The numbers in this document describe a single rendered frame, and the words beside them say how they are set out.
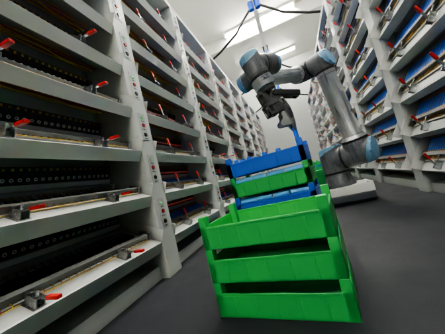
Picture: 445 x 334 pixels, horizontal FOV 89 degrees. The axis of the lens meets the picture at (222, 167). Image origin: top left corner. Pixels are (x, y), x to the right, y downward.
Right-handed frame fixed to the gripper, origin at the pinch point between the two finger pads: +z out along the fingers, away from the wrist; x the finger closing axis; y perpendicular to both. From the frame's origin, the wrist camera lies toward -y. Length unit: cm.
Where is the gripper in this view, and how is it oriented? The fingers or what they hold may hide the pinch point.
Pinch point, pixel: (294, 126)
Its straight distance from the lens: 100.1
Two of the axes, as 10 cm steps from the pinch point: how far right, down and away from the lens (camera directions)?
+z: 4.9, 8.7, -0.5
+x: 0.5, -0.9, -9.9
